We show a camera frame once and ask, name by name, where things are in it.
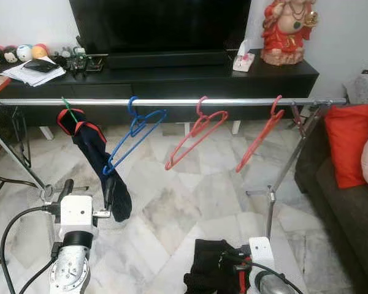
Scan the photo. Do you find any blue plastic hanger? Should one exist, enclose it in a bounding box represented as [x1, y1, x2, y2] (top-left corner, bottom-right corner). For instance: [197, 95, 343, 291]
[102, 96, 168, 176]

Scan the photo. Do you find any black shirt red trim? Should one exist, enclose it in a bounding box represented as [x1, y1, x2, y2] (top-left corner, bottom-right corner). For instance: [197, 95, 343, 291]
[184, 239, 252, 294]

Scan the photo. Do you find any green plastic hanger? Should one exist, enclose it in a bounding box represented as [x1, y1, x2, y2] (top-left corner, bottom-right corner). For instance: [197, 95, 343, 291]
[61, 97, 79, 123]

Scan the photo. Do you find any red plastic hanger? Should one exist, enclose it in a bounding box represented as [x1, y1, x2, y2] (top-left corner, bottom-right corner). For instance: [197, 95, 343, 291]
[235, 95, 285, 173]
[164, 96, 229, 171]

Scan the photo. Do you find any navy shirt red collar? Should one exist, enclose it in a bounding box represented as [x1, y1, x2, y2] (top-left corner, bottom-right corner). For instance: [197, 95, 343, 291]
[56, 108, 132, 222]

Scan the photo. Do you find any dark grey fabric sofa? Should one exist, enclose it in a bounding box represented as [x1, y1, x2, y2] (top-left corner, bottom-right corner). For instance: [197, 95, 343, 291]
[294, 119, 368, 294]

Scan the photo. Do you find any silver metal clothes rack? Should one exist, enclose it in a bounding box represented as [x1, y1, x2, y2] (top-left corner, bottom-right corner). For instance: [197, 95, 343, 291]
[0, 97, 347, 239]

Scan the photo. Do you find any grey lace cloth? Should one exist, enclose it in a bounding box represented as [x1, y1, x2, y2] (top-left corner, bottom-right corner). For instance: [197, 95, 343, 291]
[343, 73, 368, 106]

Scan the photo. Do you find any white paper stack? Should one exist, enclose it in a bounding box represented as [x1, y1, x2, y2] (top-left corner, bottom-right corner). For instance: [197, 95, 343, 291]
[1, 56, 67, 86]

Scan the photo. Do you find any black wallet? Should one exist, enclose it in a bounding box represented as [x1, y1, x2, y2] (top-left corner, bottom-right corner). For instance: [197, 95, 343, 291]
[23, 58, 61, 73]

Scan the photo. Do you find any orange round plush toy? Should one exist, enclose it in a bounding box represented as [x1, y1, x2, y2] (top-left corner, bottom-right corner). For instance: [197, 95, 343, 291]
[32, 43, 50, 60]

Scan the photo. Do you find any white round plush toy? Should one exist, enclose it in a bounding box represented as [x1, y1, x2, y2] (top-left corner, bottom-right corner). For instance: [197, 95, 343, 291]
[15, 44, 33, 62]

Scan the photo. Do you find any black soundbar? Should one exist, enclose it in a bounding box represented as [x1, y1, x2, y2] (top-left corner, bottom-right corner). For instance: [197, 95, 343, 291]
[107, 50, 229, 69]

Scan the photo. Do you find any black round plush toy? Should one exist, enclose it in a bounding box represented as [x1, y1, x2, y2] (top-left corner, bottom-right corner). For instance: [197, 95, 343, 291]
[0, 46, 18, 64]

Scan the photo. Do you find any black flat television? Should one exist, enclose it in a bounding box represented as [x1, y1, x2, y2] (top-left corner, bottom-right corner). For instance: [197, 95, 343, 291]
[69, 0, 252, 55]

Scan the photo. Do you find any white pink tissue box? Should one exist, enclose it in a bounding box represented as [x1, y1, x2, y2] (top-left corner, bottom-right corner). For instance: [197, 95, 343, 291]
[233, 40, 256, 73]

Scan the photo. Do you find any red laughing buddha statue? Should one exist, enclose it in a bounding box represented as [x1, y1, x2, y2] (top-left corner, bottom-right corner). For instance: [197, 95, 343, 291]
[261, 0, 318, 66]

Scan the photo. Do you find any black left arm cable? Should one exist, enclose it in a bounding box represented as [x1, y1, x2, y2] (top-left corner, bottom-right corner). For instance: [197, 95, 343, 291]
[0, 204, 62, 294]

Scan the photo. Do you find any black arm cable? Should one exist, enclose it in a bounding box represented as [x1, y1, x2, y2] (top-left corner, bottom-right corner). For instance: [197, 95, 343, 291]
[0, 204, 62, 294]
[235, 258, 304, 294]

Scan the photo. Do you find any black wire hanger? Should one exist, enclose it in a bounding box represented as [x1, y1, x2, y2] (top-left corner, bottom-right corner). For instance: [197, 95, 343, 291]
[11, 105, 33, 169]

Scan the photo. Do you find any black wire desk organizer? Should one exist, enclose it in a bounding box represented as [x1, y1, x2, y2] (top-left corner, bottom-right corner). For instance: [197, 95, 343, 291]
[64, 54, 108, 75]

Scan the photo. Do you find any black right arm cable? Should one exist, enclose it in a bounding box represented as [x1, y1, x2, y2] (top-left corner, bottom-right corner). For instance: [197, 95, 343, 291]
[235, 258, 304, 294]

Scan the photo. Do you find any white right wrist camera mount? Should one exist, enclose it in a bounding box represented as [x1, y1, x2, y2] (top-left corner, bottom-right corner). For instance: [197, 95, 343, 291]
[248, 237, 275, 273]

